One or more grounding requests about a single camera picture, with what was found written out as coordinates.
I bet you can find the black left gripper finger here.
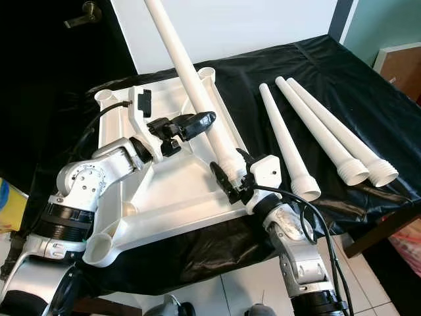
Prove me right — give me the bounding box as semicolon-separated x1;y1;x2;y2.
179;111;217;141

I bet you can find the white plastic table top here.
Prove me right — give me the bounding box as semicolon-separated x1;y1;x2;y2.
81;66;260;269

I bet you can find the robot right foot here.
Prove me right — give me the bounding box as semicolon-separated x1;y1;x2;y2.
243;303;277;316

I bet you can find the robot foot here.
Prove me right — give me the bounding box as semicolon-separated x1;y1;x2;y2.
243;303;277;316
145;294;195;316

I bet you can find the black plastic cover sheet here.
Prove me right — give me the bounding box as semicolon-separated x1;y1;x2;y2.
0;34;421;297

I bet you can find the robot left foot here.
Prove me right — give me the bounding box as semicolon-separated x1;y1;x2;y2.
145;294;195;316

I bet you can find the dark wooden table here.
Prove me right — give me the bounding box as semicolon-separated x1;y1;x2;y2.
342;197;421;259

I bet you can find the yellow plastic container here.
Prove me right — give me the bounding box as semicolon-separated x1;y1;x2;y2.
0;183;28;232

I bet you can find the red plastic bag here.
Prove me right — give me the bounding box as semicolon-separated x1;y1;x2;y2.
387;217;421;277

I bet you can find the brown wooden cabinet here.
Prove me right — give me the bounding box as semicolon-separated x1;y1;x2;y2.
372;43;421;103

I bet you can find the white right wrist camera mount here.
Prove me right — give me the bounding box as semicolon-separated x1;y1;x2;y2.
249;155;282;215

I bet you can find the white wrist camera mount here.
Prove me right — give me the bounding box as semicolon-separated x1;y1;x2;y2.
130;86;162;142
249;155;282;215

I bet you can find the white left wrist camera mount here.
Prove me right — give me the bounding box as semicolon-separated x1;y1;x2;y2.
130;86;162;142

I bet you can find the brass door handle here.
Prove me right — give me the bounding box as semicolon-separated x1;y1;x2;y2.
64;1;103;29

